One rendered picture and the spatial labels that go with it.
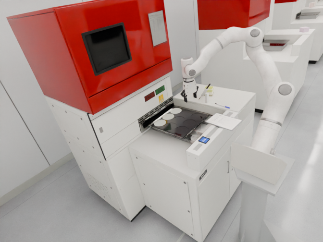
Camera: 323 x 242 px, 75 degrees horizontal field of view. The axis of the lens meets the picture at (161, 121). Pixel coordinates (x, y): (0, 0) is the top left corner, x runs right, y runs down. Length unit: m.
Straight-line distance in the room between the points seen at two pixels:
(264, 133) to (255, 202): 0.49
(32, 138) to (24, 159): 0.27
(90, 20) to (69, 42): 0.17
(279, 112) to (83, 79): 1.12
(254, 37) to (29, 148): 2.62
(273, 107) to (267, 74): 0.22
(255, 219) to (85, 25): 1.62
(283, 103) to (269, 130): 0.16
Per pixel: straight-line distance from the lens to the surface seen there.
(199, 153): 1.27
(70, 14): 1.26
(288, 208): 2.32
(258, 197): 1.54
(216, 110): 1.73
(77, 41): 1.26
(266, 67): 1.44
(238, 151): 1.30
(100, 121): 1.46
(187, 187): 1.44
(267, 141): 1.32
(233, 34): 1.55
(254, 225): 1.79
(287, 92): 1.32
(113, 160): 1.64
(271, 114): 1.35
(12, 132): 2.87
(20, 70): 2.76
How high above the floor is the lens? 1.80
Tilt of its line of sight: 31 degrees down
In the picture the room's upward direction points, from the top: 10 degrees counter-clockwise
